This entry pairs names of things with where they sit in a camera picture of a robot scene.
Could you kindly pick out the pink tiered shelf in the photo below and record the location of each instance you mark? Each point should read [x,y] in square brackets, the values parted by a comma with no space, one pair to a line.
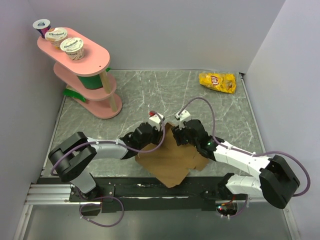
[103,102]

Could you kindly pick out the brown cardboard box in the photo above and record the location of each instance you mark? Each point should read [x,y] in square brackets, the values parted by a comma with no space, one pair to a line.
[170,163]

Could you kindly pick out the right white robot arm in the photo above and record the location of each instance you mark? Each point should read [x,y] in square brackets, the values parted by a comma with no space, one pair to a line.
[270,178]

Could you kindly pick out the white Chobani yogurt cup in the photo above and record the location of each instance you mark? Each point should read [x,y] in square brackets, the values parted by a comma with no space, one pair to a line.
[73,47]

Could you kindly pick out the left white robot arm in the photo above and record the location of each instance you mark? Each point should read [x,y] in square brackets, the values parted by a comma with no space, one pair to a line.
[70,159]

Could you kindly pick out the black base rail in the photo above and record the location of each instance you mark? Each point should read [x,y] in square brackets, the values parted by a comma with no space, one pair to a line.
[149,194]

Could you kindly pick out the purple yogurt cup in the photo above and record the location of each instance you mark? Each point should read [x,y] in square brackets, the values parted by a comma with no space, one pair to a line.
[42,26]

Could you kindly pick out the yellow chips bag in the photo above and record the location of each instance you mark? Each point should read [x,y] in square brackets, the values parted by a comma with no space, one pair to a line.
[220,82]

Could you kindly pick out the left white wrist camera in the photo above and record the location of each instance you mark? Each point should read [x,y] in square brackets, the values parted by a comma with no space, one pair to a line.
[156,119]

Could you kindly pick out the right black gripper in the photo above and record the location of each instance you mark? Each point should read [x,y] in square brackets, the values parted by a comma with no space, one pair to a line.
[178,133]

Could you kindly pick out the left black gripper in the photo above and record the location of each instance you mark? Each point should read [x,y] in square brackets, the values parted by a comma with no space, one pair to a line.
[158,135]

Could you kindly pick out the orange Chobani yogurt cup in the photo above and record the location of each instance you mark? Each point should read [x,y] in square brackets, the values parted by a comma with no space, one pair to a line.
[56,36]

